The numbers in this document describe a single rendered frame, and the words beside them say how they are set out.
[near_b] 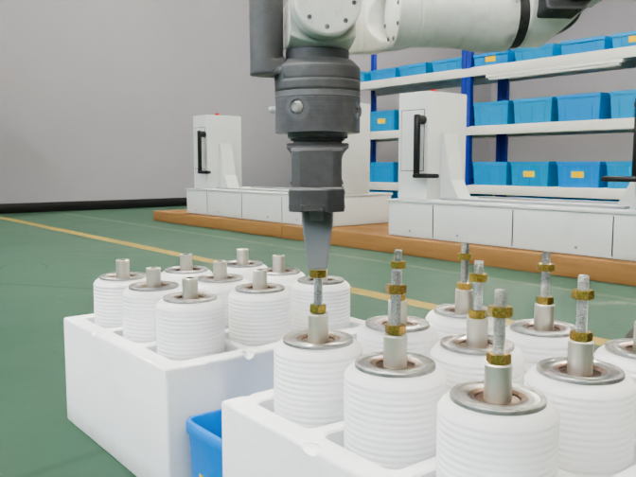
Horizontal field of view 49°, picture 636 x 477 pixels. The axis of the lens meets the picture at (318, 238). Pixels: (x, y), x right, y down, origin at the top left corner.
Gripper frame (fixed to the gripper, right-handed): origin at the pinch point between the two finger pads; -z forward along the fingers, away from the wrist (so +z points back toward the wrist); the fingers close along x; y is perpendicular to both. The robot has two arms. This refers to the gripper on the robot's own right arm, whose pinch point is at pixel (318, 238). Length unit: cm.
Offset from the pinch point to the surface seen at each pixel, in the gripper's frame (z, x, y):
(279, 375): -14.1, -2.6, 4.0
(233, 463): -24.4, -1.0, 9.2
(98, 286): -12, 37, 37
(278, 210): -21, 356, 35
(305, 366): -12.5, -4.7, 1.2
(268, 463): -22.0, -6.3, 4.9
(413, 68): 102, 631, -77
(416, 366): -10.8, -10.1, -9.4
